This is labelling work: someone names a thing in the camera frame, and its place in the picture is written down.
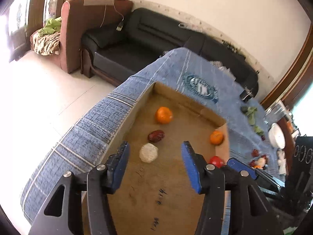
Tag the green cloth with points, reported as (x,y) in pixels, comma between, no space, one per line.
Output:
(52,26)

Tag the red date in tray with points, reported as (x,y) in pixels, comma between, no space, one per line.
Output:
(156,136)

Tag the white glove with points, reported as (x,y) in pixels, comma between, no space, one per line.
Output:
(281,161)

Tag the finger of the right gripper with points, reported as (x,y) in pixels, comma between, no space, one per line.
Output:
(261,177)

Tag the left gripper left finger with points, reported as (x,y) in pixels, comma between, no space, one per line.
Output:
(61,213)

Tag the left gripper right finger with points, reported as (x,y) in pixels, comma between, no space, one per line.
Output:
(250,211)

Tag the brown cardboard tray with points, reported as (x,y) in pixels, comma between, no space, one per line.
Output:
(157,197)

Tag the orange tangerine tray corner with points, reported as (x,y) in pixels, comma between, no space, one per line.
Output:
(217,137)

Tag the blue plaid tablecloth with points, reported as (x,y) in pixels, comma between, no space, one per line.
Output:
(82,148)

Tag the brown armchair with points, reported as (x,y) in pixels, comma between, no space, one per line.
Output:
(78,16)

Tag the clear plastic container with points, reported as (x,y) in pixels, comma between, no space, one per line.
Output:
(276,112)

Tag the black leather sofa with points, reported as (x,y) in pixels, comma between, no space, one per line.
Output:
(119,50)

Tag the red tomato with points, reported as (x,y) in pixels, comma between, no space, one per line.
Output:
(217,161)

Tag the white bowl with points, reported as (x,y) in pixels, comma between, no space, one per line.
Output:
(276,136)

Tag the striped blanket pile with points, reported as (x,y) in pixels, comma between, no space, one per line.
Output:
(45,45)

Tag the green leafy vegetable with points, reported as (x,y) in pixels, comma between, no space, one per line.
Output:
(249,112)

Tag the red date upper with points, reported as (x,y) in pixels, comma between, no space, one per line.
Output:
(255,153)

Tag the white foam chunk in tray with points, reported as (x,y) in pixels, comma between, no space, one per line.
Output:
(148,153)

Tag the white foam chunk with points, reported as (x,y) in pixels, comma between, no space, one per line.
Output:
(261,162)
(148,153)

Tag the black small device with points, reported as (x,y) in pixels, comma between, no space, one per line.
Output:
(246,94)

